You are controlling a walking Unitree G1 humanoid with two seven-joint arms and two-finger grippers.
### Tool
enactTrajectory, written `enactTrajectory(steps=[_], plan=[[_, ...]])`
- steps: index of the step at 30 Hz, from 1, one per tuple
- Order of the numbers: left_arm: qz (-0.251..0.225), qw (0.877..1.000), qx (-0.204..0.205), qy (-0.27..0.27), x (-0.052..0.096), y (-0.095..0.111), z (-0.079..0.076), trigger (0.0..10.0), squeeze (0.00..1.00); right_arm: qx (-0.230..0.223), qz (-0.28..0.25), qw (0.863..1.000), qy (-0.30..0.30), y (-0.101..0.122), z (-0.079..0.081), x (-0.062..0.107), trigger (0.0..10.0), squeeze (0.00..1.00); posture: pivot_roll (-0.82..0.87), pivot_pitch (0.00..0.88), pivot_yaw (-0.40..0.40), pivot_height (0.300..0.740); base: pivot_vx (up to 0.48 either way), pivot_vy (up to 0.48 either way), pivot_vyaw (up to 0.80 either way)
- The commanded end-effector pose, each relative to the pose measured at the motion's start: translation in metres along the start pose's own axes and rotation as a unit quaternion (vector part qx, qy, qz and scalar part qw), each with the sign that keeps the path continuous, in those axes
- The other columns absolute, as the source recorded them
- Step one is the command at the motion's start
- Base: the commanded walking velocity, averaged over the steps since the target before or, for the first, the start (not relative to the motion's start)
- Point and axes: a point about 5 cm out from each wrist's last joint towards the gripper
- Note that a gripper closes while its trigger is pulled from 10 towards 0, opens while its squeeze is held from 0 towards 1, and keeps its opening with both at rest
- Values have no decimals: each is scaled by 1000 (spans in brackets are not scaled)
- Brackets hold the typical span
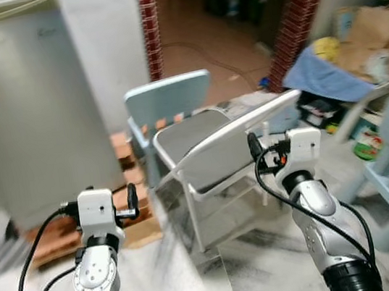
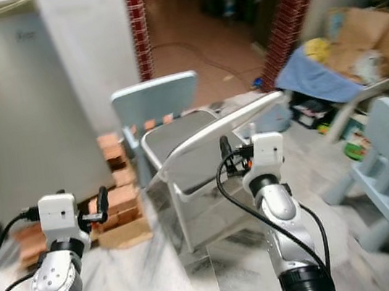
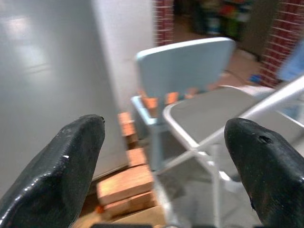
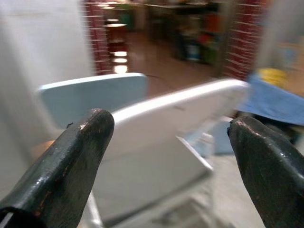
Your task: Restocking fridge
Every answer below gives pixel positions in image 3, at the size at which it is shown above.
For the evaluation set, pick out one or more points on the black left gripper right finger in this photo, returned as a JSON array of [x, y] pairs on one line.
[[270, 175]]

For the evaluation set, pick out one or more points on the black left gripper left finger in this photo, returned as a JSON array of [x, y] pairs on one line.
[[50, 180]]

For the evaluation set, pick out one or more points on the white fridge door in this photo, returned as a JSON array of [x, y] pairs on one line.
[[42, 71]]

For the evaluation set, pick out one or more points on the white fridge cabinet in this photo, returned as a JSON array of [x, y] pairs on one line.
[[123, 47]]

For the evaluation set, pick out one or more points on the light wooden block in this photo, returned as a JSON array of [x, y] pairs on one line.
[[126, 183]]

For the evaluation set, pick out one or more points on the reddish wooden block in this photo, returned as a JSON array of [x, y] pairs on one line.
[[133, 204]]

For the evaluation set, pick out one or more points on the white metal folding chair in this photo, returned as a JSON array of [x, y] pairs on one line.
[[209, 111]]

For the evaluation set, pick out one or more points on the small wooden block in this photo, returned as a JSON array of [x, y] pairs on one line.
[[136, 156], [127, 128]]

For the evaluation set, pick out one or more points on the brown wooden plank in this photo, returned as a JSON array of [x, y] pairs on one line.
[[133, 218]]

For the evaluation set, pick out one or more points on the blue blurred object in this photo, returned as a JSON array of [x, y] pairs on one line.
[[293, 64]]

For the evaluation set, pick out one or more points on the light blue plastic child chair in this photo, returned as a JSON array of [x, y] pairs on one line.
[[185, 61]]

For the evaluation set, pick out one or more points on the shelf with colourful goods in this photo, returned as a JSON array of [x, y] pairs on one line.
[[221, 16]]

